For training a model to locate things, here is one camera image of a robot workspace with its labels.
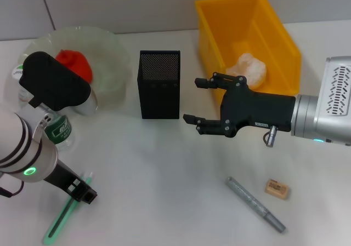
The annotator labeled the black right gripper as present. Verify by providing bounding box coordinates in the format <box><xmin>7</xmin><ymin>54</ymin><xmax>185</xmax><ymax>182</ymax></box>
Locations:
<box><xmin>183</xmin><ymin>72</ymin><xmax>297</xmax><ymax>139</ymax></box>

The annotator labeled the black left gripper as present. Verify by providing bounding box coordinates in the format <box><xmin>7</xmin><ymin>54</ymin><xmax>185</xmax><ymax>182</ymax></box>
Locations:
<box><xmin>43</xmin><ymin>158</ymin><xmax>99</xmax><ymax>205</ymax></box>

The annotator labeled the green utility knife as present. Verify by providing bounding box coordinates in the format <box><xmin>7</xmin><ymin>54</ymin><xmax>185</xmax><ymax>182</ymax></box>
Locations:
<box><xmin>42</xmin><ymin>170</ymin><xmax>94</xmax><ymax>245</ymax></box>

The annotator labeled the white paper ball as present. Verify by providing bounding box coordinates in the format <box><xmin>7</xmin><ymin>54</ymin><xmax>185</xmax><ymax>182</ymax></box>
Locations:
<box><xmin>225</xmin><ymin>53</ymin><xmax>268</xmax><ymax>90</ymax></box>

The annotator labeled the clear bottle with green label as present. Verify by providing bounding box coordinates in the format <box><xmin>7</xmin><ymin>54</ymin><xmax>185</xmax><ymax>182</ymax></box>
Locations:
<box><xmin>10</xmin><ymin>64</ymin><xmax>75</xmax><ymax>151</ymax></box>

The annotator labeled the black mesh pen holder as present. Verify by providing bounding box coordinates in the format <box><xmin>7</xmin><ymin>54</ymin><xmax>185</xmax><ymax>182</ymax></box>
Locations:
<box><xmin>137</xmin><ymin>50</ymin><xmax>181</xmax><ymax>120</ymax></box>

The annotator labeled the grey marker pen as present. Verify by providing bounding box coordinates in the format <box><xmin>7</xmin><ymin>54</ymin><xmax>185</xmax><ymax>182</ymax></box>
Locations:
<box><xmin>224</xmin><ymin>175</ymin><xmax>287</xmax><ymax>233</ymax></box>

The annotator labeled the beige eraser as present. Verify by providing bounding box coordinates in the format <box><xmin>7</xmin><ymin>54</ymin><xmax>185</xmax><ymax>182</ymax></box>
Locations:
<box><xmin>264</xmin><ymin>178</ymin><xmax>291</xmax><ymax>201</ymax></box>

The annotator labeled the pale green glass fruit plate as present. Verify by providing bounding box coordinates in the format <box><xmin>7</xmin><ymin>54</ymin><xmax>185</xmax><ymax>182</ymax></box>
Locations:
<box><xmin>18</xmin><ymin>26</ymin><xmax>131</xmax><ymax>112</ymax></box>

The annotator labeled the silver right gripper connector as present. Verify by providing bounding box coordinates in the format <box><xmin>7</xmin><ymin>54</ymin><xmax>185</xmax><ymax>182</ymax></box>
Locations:
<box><xmin>265</xmin><ymin>125</ymin><xmax>279</xmax><ymax>148</ymax></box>

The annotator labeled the yellow plastic bin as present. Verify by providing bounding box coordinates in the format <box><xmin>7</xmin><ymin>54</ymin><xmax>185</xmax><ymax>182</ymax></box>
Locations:
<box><xmin>194</xmin><ymin>0</ymin><xmax>302</xmax><ymax>112</ymax></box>

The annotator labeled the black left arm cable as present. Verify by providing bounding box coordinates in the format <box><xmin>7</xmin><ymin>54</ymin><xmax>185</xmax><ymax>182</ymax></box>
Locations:
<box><xmin>0</xmin><ymin>179</ymin><xmax>25</xmax><ymax>199</ymax></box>

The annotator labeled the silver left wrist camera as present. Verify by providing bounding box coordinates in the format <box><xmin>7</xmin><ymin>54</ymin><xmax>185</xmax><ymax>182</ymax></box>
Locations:
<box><xmin>18</xmin><ymin>51</ymin><xmax>99</xmax><ymax>116</ymax></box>

